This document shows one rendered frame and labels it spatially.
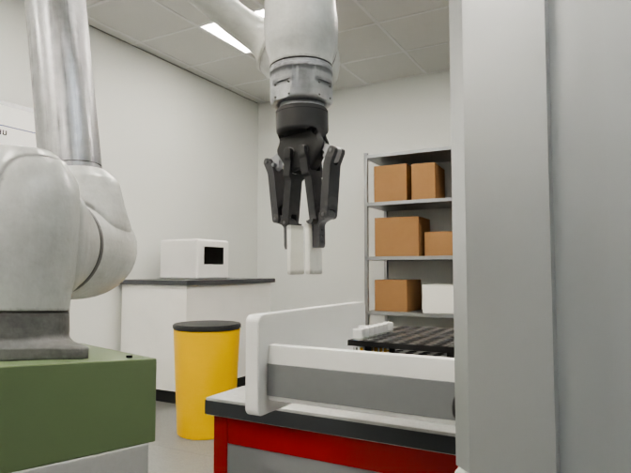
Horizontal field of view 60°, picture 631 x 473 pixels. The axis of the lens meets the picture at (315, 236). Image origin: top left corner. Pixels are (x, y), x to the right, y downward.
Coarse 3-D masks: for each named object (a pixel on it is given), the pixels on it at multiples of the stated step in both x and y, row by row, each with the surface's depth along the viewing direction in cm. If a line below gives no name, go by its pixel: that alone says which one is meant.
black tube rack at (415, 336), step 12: (384, 336) 64; (396, 336) 64; (408, 336) 65; (420, 336) 64; (432, 336) 64; (444, 336) 64; (396, 348) 58; (408, 348) 57; (420, 348) 57; (432, 348) 56; (444, 348) 55
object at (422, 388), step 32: (288, 352) 60; (320, 352) 58; (352, 352) 56; (384, 352) 56; (288, 384) 59; (320, 384) 57; (352, 384) 56; (384, 384) 54; (416, 384) 52; (448, 384) 51; (416, 416) 53; (448, 416) 51
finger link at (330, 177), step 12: (324, 168) 74; (336, 168) 74; (324, 180) 74; (336, 180) 75; (324, 192) 74; (336, 192) 75; (324, 204) 74; (336, 204) 75; (324, 216) 73; (336, 216) 75
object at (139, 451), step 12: (144, 444) 68; (96, 456) 64; (108, 456) 65; (120, 456) 66; (132, 456) 67; (144, 456) 68; (36, 468) 60; (48, 468) 61; (60, 468) 62; (72, 468) 63; (84, 468) 63; (96, 468) 64; (108, 468) 65; (120, 468) 66; (132, 468) 67; (144, 468) 68
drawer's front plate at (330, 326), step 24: (288, 312) 65; (312, 312) 70; (336, 312) 76; (360, 312) 83; (264, 336) 61; (288, 336) 65; (312, 336) 70; (336, 336) 76; (264, 360) 60; (264, 384) 60; (264, 408) 60
